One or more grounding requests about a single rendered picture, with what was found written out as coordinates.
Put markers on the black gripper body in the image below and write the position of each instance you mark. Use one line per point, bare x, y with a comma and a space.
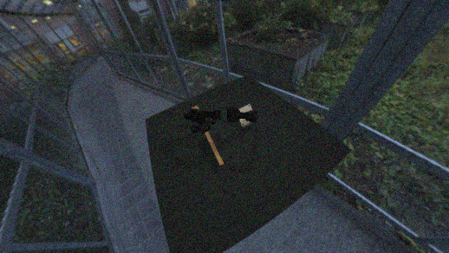
210, 120

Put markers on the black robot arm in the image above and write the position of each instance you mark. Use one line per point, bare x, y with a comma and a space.
233, 115

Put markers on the long wooden board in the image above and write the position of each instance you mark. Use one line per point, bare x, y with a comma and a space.
215, 151

